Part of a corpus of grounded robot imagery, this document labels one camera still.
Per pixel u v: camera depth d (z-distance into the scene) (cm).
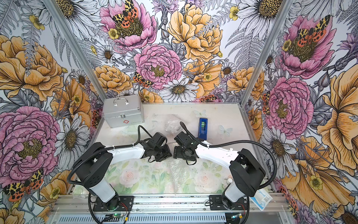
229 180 78
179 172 80
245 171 44
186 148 63
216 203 73
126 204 73
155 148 73
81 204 75
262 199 76
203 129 99
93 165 46
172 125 100
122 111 97
